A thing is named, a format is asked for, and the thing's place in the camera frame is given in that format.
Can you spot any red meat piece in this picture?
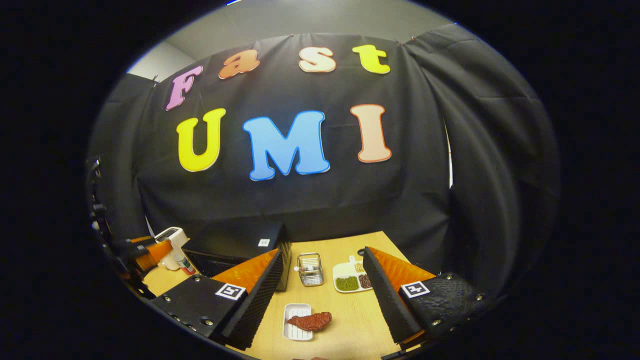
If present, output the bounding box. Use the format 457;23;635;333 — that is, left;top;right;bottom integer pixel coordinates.
287;311;333;332

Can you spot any metal wire basket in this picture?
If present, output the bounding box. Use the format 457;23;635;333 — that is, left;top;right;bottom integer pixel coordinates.
296;252;325;288

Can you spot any white rectangular tray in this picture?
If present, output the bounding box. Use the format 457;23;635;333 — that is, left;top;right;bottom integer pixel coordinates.
282;302;315;342

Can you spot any black electric oven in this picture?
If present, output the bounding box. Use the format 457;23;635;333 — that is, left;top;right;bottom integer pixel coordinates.
181;222;293;293

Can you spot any white toaster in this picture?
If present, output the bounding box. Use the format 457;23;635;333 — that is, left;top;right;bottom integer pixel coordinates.
153;226;191;271

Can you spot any black backdrop cloth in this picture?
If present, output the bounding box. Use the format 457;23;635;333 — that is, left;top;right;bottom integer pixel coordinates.
86;22;562;301

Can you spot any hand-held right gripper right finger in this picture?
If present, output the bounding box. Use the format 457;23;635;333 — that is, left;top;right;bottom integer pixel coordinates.
362;245;495;347

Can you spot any white divided plate with beans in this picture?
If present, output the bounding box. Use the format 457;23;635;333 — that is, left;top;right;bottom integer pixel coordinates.
332;255;374;294

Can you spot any clear bottle with red label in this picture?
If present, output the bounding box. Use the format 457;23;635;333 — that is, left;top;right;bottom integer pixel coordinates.
175;252;197;276

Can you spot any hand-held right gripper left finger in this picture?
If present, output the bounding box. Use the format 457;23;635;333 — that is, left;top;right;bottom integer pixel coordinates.
150;248;287;351

